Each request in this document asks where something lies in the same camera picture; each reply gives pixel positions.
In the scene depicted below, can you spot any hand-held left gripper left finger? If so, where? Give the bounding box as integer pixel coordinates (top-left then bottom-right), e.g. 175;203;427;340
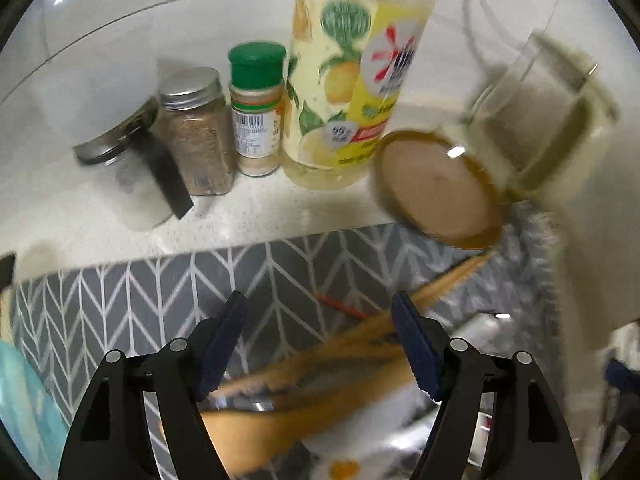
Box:
57;290;249;480

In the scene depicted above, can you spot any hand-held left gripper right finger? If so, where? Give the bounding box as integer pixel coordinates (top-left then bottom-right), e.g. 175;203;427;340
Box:
391;290;583;480

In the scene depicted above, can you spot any long wooden utensil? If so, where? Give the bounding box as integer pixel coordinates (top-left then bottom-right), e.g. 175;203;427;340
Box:
217;252;496;401

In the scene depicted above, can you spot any red chopstick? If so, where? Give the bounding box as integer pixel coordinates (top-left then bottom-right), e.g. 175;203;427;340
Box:
316;292;372;322

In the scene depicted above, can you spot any grey chevron mat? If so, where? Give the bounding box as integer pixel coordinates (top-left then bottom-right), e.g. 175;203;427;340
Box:
10;200;566;480

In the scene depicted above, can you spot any wooden spoon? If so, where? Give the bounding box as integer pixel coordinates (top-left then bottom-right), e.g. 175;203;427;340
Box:
159;345;416;476

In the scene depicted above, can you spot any glass salt jar silver lid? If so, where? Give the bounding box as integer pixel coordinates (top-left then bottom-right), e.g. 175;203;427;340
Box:
74;94;196;232

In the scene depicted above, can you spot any brown spice jar silver lid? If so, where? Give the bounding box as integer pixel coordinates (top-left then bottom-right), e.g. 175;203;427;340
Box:
157;67;237;197

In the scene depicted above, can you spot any blue plastic bag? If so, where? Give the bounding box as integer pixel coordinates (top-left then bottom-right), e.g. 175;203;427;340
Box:
0;339;69;467

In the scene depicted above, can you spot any black object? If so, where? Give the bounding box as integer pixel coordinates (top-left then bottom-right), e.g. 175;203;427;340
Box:
0;254;17;292

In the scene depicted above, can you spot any yellow dish soap bottle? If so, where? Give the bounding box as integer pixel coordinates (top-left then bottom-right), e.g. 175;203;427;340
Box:
281;0;438;191

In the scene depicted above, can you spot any white cable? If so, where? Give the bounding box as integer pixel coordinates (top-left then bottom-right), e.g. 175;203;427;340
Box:
462;0;531;76

